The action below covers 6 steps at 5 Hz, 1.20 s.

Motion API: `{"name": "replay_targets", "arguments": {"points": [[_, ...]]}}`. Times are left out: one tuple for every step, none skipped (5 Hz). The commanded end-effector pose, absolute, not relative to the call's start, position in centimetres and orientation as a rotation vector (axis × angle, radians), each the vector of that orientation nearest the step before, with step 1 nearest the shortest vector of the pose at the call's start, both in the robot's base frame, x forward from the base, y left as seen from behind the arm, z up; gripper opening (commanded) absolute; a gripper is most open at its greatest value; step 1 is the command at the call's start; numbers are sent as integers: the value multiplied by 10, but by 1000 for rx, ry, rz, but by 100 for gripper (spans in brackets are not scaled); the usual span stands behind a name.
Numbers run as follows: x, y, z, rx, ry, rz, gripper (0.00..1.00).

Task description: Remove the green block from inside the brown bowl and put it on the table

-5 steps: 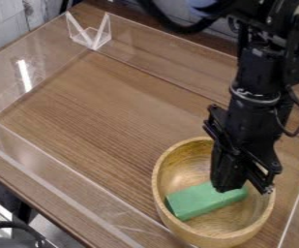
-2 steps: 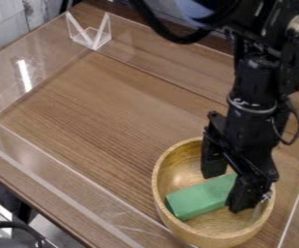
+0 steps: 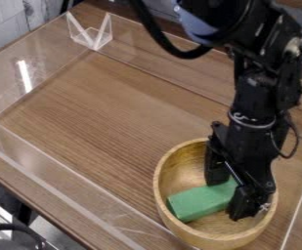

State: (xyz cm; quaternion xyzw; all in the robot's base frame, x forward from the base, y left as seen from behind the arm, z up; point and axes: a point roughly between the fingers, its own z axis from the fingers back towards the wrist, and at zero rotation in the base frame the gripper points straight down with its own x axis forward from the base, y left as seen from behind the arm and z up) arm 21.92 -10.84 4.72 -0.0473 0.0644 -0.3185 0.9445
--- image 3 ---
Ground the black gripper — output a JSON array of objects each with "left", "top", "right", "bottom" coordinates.
[{"left": 203, "top": 111, "right": 291, "bottom": 222}]

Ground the green rectangular block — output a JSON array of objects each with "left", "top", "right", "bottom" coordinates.
[{"left": 166, "top": 178, "right": 237, "bottom": 223}]

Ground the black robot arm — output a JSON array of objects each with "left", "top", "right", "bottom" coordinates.
[{"left": 130, "top": 0, "right": 302, "bottom": 221}]

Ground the light wooden bowl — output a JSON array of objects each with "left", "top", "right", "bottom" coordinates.
[{"left": 153, "top": 138, "right": 278, "bottom": 250}]

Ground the clear acrylic tray wall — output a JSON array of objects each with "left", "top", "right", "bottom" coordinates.
[{"left": 0, "top": 125, "right": 195, "bottom": 250}]

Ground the clear acrylic corner bracket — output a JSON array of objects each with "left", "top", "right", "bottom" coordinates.
[{"left": 66, "top": 12, "right": 113, "bottom": 51}]

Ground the black cable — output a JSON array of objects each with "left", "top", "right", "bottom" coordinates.
[{"left": 0, "top": 222, "right": 47, "bottom": 250}]

